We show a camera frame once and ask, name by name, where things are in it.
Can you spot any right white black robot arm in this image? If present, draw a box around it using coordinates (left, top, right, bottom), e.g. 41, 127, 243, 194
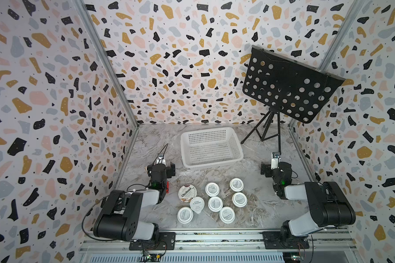
261, 162, 356, 249

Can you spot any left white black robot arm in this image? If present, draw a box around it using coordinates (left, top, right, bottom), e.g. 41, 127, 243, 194
93, 163, 176, 243

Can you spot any Chobani yogurt cup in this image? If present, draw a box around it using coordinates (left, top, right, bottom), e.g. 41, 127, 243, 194
178, 184, 197, 203

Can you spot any white teardrop lid yogurt cup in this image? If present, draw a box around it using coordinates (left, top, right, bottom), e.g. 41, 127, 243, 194
190, 197, 205, 214

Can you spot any white plastic basket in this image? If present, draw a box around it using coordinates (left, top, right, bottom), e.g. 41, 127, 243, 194
181, 127, 244, 169

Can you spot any black perforated music stand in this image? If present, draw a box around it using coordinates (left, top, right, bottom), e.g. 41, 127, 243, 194
242, 46, 345, 141

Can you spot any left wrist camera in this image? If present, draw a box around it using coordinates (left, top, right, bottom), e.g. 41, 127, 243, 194
154, 155, 166, 165

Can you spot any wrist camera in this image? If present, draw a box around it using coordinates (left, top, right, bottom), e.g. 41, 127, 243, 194
154, 155, 166, 165
271, 152, 281, 169

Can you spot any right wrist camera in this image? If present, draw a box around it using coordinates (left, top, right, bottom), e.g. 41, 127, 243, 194
271, 152, 281, 169

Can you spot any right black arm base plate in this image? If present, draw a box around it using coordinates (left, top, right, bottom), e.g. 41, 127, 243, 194
262, 231, 310, 249

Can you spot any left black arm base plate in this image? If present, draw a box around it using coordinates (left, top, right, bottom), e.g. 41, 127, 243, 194
129, 232, 176, 251

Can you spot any aluminium front rail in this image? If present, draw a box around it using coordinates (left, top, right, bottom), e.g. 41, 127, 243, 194
80, 229, 362, 263

